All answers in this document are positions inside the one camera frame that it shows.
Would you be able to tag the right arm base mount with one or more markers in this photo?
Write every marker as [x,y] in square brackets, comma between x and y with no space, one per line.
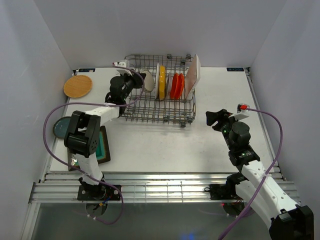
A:
[221,192]

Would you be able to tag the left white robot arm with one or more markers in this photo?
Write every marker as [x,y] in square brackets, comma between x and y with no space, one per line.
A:
[83,133]

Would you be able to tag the orange round plate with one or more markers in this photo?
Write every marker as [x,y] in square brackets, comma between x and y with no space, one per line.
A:
[182,84]
[174,86]

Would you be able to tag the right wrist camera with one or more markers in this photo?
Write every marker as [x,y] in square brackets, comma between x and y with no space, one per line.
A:
[242,112]

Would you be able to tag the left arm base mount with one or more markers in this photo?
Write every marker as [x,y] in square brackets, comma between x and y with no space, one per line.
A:
[98,193]

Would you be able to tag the grey wire dish rack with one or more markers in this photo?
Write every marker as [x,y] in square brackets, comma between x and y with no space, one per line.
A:
[145,108]

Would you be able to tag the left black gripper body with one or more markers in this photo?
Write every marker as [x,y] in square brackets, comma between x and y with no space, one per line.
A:
[131,82]

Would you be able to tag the teal square brown-rimmed plate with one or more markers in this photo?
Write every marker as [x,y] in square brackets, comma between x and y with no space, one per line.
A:
[102,151]

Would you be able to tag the light blue scalloped plate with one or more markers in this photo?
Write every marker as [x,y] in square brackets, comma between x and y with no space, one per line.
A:
[169,86]

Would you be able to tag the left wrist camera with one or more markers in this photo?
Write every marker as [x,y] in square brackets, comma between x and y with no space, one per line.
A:
[123,67]

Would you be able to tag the white rectangular plate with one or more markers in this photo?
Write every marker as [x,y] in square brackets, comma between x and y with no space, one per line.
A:
[192,76]

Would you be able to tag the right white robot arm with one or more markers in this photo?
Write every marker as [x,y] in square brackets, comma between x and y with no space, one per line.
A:
[283,216]

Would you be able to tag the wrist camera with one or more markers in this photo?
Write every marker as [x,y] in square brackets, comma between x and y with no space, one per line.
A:
[242,112]
[123,67]

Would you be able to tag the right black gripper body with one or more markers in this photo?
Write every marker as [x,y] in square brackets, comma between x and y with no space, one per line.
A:
[224,126]

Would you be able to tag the dark teal round plate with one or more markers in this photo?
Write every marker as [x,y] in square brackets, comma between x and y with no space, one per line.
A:
[60,127]

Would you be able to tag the white plate green rim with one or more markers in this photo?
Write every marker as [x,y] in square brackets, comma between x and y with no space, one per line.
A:
[157,80]

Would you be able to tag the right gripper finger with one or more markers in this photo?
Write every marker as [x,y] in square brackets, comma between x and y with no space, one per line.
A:
[211,118]
[223,114]

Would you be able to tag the yellow dotted scalloped plate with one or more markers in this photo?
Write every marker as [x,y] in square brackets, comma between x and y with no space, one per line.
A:
[162,82]

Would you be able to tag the speckled beige small plate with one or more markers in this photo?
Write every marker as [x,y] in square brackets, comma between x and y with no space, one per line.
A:
[149,83]

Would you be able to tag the woven bamboo round plate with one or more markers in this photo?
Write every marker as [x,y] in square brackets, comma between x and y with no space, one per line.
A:
[78,86]

